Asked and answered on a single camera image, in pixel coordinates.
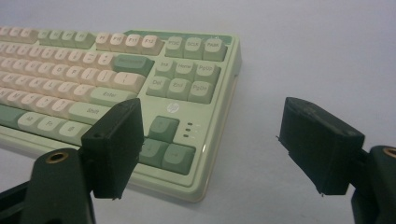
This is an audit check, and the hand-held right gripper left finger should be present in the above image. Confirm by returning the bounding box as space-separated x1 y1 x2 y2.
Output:
81 98 145 200

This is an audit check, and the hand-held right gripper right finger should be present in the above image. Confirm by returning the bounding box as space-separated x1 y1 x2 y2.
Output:
277 96 366 196

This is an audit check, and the green and cream keyboard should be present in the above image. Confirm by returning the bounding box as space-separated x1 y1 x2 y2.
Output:
0 26 243 203

